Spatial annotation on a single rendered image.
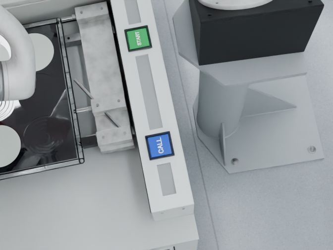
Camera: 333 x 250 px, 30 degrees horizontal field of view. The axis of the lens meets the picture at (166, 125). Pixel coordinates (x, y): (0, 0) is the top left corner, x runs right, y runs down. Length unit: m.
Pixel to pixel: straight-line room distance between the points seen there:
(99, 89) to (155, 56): 0.17
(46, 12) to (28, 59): 0.44
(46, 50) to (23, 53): 0.38
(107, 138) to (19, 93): 0.31
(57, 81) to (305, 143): 1.16
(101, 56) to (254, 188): 1.00
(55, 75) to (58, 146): 0.17
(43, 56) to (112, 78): 0.18
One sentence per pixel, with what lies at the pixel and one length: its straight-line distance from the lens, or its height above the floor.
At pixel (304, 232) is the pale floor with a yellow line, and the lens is 2.33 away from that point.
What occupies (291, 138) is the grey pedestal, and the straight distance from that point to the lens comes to 2.38.
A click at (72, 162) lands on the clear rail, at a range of 1.43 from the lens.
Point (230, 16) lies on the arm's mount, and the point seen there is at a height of 1.06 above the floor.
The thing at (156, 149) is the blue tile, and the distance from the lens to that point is 1.36.
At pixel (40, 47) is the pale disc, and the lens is 1.55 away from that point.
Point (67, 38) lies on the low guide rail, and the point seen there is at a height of 0.85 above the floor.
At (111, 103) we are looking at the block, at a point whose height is 0.91.
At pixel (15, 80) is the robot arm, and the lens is 1.18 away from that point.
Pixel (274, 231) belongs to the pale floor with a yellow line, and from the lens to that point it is 2.31.
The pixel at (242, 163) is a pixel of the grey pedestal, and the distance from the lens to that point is 2.33.
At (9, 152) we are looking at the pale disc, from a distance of 1.48.
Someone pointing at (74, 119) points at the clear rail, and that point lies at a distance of 1.46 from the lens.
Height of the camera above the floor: 2.28
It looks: 73 degrees down
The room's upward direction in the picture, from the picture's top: 7 degrees counter-clockwise
